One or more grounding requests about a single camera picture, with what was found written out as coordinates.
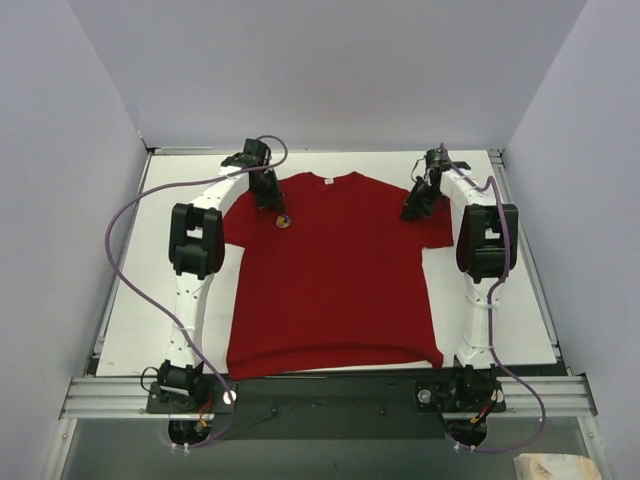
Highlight round colourful brooch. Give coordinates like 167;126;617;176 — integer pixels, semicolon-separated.
275;215;291;229

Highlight red t-shirt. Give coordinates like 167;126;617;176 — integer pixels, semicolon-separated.
224;172;453;380

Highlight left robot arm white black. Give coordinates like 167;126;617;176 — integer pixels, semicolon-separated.
147;135;288;414

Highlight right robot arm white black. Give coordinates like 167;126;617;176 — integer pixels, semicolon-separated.
401;146;519;411

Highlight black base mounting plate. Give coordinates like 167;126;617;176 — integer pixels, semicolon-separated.
145;368;506;446

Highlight beige foam block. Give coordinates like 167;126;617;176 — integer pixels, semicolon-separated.
514;453;602;480

